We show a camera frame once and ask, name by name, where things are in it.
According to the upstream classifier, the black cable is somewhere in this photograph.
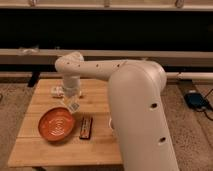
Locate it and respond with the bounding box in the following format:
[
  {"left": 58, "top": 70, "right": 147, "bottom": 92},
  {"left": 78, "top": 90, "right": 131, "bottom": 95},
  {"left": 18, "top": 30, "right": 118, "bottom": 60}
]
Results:
[{"left": 196, "top": 87, "right": 213, "bottom": 122}]

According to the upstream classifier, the orange ceramic bowl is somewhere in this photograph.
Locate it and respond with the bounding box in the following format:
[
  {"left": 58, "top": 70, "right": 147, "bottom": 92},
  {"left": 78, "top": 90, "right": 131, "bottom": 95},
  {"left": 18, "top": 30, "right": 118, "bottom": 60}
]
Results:
[{"left": 38, "top": 107, "right": 75, "bottom": 142}]

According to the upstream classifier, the dark rectangular snack bar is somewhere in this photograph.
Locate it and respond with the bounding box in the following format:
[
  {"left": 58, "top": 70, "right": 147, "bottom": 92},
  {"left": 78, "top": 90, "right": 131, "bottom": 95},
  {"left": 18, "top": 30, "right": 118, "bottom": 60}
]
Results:
[{"left": 79, "top": 116, "right": 93, "bottom": 140}]

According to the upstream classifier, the white cup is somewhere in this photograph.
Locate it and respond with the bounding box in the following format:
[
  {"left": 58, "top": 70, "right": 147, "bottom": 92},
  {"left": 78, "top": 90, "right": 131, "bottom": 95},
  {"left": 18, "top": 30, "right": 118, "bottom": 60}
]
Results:
[{"left": 108, "top": 117, "right": 114, "bottom": 130}]

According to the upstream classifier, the blue power adapter box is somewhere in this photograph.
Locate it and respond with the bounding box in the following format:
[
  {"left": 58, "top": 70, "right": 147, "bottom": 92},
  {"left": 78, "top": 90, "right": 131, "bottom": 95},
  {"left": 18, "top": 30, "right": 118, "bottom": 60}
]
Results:
[{"left": 184, "top": 92, "right": 208, "bottom": 108}]

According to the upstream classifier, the white sponge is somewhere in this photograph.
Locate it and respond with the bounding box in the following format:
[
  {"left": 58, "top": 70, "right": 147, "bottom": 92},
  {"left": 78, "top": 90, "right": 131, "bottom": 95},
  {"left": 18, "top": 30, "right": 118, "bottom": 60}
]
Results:
[{"left": 64, "top": 98, "right": 80, "bottom": 114}]

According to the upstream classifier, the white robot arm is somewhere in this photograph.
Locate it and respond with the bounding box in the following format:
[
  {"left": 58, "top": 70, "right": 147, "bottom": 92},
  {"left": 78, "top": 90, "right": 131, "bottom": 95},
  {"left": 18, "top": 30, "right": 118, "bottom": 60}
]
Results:
[{"left": 55, "top": 52, "right": 180, "bottom": 171}]

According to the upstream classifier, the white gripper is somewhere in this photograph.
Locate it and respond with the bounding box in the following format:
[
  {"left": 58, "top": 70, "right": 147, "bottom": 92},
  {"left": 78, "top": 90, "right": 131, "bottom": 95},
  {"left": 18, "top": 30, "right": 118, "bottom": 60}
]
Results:
[{"left": 63, "top": 76, "right": 80, "bottom": 97}]

